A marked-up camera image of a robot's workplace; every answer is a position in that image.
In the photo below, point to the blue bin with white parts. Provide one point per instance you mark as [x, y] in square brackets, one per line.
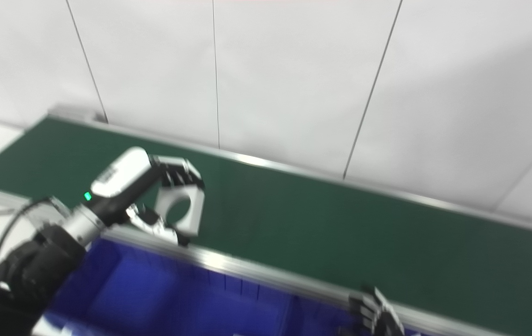
[154, 294]

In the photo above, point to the green conveyor belt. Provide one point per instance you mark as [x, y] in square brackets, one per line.
[340, 233]
[247, 268]

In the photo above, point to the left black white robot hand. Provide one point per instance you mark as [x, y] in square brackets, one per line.
[121, 179]

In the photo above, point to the white square part with hole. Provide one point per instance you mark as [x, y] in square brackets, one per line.
[196, 210]

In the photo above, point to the blue bin with black parts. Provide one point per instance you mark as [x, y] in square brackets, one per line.
[317, 317]

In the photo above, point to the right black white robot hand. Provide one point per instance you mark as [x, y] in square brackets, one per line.
[380, 317]

